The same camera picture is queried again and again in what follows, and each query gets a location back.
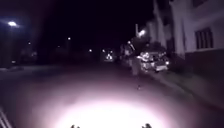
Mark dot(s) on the pale building with dark window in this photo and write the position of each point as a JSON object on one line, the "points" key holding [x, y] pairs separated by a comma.
{"points": [[193, 31]]}

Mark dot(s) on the grey asphalt road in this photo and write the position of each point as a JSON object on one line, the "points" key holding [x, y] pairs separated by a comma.
{"points": [[83, 90]]}

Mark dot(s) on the person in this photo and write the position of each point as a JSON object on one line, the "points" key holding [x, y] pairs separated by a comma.
{"points": [[135, 60]]}

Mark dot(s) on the robot's own part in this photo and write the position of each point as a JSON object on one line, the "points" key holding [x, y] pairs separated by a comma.
{"points": [[146, 125], [75, 126]]}

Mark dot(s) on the street lamp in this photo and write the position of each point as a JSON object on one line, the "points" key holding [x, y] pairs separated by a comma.
{"points": [[12, 24]]}

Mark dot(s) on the parked car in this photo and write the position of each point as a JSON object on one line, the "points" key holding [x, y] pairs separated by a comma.
{"points": [[154, 60]]}

